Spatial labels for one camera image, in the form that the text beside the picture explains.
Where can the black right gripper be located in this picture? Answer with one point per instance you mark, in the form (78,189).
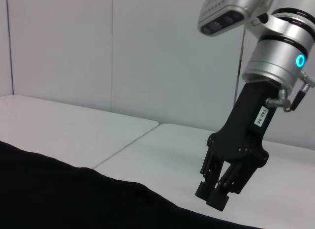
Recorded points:
(246,128)

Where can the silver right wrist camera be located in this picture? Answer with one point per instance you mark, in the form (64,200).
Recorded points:
(226,14)

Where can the silver right arm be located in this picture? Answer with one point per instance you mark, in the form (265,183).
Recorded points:
(278,54)

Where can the black shirt with FREE print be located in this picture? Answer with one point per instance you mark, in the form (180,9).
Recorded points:
(73,194)

